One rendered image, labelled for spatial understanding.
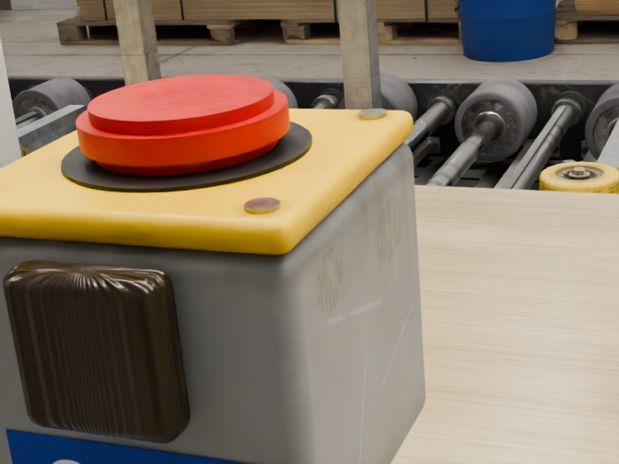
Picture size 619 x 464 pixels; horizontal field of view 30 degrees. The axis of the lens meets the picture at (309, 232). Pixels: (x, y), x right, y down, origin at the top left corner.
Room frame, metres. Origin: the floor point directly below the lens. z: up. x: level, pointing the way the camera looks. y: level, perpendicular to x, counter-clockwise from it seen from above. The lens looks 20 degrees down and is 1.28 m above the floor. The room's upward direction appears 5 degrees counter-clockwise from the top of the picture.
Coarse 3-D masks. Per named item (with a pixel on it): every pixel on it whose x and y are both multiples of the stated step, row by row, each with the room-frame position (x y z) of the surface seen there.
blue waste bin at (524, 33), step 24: (480, 0) 5.68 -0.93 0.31; (504, 0) 5.62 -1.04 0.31; (528, 0) 5.61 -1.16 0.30; (552, 0) 5.71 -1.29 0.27; (480, 24) 5.68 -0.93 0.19; (504, 24) 5.62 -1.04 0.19; (528, 24) 5.62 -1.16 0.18; (552, 24) 5.72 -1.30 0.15; (480, 48) 5.69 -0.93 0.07; (504, 48) 5.63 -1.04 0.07; (528, 48) 5.63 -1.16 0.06; (552, 48) 5.74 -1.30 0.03
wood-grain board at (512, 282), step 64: (448, 192) 1.11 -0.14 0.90; (512, 192) 1.09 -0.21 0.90; (576, 192) 1.07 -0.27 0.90; (448, 256) 0.94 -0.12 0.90; (512, 256) 0.92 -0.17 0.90; (576, 256) 0.91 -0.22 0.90; (448, 320) 0.81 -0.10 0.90; (512, 320) 0.80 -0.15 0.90; (576, 320) 0.79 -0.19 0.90; (448, 384) 0.70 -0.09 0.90; (512, 384) 0.70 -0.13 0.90; (576, 384) 0.69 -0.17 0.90; (448, 448) 0.62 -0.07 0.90; (512, 448) 0.61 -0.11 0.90; (576, 448) 0.61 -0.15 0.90
